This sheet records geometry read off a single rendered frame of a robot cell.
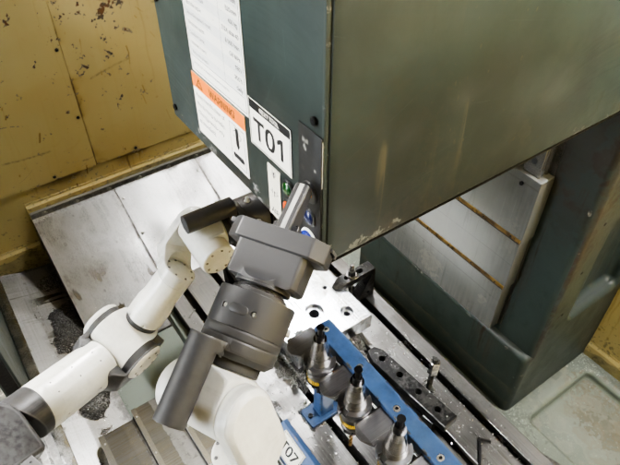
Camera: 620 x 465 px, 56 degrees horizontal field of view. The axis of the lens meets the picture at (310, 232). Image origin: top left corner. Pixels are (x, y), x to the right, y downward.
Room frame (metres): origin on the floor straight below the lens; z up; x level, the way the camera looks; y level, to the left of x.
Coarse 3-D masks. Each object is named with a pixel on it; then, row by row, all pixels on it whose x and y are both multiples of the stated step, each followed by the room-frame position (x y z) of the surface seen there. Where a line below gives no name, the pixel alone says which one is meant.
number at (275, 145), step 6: (264, 126) 0.62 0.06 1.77; (264, 132) 0.62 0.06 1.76; (270, 132) 0.61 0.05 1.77; (276, 132) 0.60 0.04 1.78; (270, 138) 0.61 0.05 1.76; (276, 138) 0.60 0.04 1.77; (282, 138) 0.58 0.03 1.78; (270, 144) 0.61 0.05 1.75; (276, 144) 0.60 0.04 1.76; (282, 144) 0.59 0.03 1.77; (270, 150) 0.61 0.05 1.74; (276, 150) 0.60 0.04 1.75; (282, 150) 0.59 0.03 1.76; (276, 156) 0.60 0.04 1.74; (282, 156) 0.59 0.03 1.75; (282, 162) 0.59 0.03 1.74; (288, 168) 0.58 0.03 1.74
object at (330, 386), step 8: (336, 368) 0.63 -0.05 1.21; (344, 368) 0.63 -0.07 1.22; (328, 376) 0.61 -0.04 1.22; (336, 376) 0.61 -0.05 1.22; (344, 376) 0.61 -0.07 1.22; (320, 384) 0.60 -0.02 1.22; (328, 384) 0.60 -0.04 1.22; (336, 384) 0.60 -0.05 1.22; (344, 384) 0.60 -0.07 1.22; (328, 392) 0.58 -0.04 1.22; (336, 392) 0.58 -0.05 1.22
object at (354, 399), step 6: (348, 384) 0.56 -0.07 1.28; (348, 390) 0.55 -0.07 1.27; (354, 390) 0.54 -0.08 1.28; (360, 390) 0.54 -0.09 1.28; (348, 396) 0.55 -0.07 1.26; (354, 396) 0.54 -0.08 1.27; (360, 396) 0.54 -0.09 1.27; (348, 402) 0.54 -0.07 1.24; (354, 402) 0.54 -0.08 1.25; (360, 402) 0.54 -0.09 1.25; (366, 402) 0.55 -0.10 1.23; (348, 408) 0.54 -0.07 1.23; (354, 408) 0.54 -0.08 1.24; (360, 408) 0.54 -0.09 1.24
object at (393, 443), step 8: (392, 424) 0.47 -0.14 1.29; (392, 432) 0.46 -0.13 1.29; (384, 440) 0.47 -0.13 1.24; (392, 440) 0.46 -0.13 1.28; (400, 440) 0.45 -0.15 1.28; (384, 448) 0.46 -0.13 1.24; (392, 448) 0.45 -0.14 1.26; (400, 448) 0.45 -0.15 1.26; (392, 456) 0.45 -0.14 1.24; (400, 456) 0.45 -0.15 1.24
